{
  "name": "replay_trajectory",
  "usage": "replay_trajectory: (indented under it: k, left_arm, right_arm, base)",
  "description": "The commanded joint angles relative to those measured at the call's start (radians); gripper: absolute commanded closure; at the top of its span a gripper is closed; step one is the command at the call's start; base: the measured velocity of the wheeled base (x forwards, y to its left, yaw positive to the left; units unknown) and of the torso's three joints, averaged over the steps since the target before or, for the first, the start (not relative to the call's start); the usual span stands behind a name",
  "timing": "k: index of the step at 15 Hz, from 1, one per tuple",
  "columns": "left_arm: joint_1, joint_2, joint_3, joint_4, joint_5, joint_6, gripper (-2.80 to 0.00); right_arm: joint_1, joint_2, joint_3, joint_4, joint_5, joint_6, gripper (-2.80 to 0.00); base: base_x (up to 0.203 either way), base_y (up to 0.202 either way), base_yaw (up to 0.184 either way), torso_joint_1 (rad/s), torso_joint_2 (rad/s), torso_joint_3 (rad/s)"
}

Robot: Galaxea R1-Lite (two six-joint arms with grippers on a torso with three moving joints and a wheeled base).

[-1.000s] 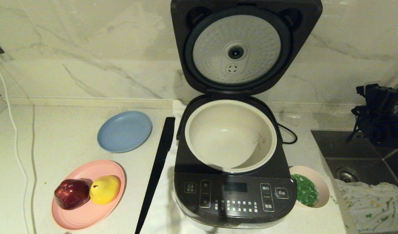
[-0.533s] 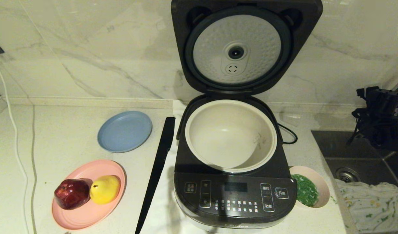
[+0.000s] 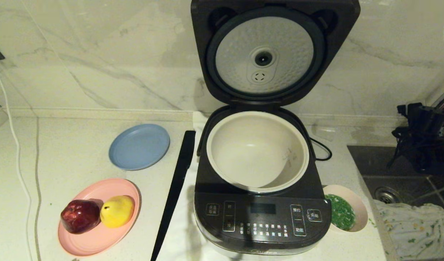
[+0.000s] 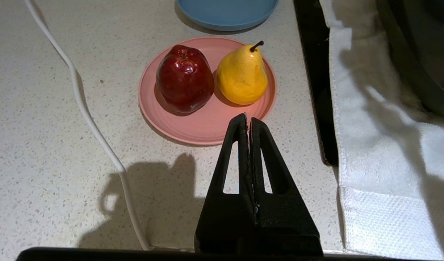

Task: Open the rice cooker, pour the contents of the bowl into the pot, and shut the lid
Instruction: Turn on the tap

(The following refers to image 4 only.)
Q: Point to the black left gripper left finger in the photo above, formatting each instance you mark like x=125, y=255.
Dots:
x=225, y=221

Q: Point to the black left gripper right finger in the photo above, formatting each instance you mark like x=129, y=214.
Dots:
x=283, y=224

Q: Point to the black rice cooker base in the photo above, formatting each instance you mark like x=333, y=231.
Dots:
x=417, y=65

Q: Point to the pink plate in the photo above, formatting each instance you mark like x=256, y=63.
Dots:
x=204, y=125

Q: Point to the white towel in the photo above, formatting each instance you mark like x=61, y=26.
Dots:
x=381, y=163

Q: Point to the yellow pear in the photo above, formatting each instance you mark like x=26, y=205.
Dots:
x=242, y=76

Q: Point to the red apple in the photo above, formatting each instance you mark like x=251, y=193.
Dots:
x=184, y=79

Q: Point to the long black flat strip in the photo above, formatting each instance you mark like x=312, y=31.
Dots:
x=316, y=72

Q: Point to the blue plate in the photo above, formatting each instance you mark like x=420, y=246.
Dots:
x=225, y=12

